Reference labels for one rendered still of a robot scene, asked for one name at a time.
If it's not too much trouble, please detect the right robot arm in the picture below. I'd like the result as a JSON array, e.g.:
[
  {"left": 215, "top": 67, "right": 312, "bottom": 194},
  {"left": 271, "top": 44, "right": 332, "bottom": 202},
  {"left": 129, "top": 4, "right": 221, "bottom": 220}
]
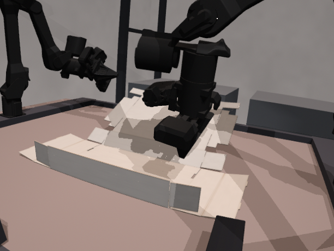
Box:
[{"left": 135, "top": 0, "right": 263, "bottom": 111}]

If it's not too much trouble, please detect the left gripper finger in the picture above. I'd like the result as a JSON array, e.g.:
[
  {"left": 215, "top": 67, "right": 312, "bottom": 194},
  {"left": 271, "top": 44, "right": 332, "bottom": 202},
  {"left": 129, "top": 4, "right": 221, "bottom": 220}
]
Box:
[
  {"left": 97, "top": 75, "right": 119, "bottom": 84},
  {"left": 92, "top": 58, "right": 118, "bottom": 77}
]

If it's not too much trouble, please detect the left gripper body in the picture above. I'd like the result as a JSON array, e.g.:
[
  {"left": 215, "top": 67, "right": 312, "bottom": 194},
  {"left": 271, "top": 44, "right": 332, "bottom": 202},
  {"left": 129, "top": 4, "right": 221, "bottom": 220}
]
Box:
[{"left": 74, "top": 46, "right": 111, "bottom": 92}]

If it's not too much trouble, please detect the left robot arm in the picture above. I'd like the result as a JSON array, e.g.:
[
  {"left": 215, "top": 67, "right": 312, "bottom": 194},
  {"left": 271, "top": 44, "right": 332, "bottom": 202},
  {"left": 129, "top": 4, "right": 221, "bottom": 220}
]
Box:
[{"left": 0, "top": 0, "right": 87, "bottom": 118}]

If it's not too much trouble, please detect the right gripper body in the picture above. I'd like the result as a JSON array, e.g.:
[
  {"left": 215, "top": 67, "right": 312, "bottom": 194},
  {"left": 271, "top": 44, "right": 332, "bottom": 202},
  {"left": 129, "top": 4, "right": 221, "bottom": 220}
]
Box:
[{"left": 154, "top": 76, "right": 222, "bottom": 151}]

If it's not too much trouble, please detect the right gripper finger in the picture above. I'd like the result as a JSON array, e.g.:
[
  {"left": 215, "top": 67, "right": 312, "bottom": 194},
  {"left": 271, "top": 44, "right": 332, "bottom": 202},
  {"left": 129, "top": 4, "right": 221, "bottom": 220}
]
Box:
[
  {"left": 177, "top": 133, "right": 201, "bottom": 159},
  {"left": 197, "top": 112, "right": 214, "bottom": 133}
]

